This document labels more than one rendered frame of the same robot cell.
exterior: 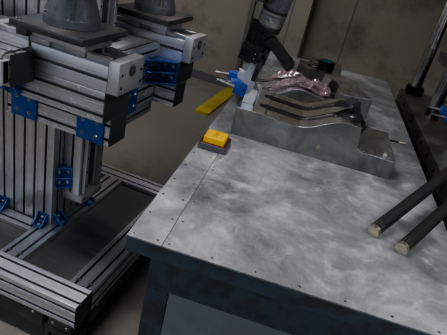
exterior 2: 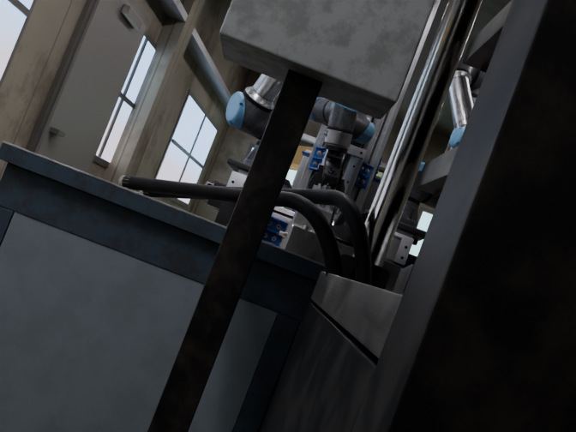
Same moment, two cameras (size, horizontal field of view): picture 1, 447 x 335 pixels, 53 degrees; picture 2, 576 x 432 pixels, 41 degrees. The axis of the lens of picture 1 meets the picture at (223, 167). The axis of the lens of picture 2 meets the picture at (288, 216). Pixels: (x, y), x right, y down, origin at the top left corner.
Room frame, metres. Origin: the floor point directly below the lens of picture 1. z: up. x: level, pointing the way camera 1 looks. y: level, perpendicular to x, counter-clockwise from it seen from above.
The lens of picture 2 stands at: (0.98, -2.18, 0.77)
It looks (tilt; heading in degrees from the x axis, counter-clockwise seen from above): 3 degrees up; 82
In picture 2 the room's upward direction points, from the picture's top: 21 degrees clockwise
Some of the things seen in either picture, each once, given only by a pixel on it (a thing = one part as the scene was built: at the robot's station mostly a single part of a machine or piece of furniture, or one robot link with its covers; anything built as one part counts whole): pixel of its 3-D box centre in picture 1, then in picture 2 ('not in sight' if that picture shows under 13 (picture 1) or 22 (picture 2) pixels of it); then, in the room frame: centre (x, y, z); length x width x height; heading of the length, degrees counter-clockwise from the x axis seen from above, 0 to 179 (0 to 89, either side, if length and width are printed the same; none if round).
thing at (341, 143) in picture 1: (316, 122); (337, 243); (1.41, -0.26, 0.87); 0.50 x 0.26 x 0.14; 83
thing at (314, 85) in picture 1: (300, 80); not in sight; (1.77, -0.22, 0.90); 0.26 x 0.18 x 0.08; 100
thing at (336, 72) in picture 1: (316, 74); not in sight; (2.21, -0.34, 0.83); 0.20 x 0.15 x 0.07; 83
